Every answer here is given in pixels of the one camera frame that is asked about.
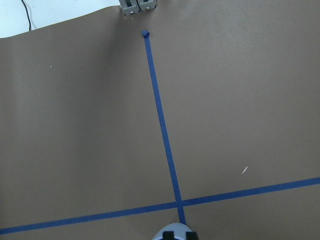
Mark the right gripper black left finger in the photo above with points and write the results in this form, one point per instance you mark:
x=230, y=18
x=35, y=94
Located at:
x=168, y=235

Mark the light blue plastic cup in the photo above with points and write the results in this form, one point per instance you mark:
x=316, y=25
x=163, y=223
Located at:
x=176, y=231

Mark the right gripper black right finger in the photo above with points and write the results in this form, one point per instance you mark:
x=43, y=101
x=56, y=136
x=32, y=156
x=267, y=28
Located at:
x=191, y=235

